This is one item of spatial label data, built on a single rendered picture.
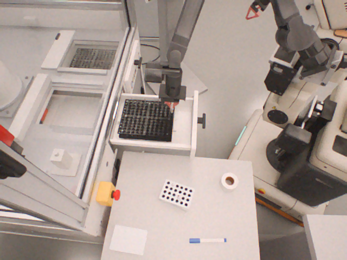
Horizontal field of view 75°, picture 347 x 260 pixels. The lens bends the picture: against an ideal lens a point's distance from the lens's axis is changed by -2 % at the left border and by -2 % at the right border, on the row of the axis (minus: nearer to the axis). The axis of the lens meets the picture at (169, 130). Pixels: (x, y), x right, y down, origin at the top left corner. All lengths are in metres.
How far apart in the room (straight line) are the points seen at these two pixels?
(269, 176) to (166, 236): 0.90
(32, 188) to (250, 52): 2.53
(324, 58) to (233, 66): 1.74
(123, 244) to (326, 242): 0.76
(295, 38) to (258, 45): 2.08
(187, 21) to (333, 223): 0.93
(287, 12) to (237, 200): 0.69
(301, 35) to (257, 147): 1.02
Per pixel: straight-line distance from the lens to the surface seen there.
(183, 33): 0.77
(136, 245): 0.94
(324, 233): 1.12
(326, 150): 1.20
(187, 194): 0.95
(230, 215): 0.99
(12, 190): 0.49
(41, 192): 0.55
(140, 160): 1.04
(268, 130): 1.80
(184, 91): 0.88
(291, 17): 0.82
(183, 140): 0.99
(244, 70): 2.54
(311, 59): 0.87
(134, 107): 1.01
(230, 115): 2.14
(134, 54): 1.20
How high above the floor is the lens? 1.71
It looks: 59 degrees down
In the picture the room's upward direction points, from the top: 1 degrees counter-clockwise
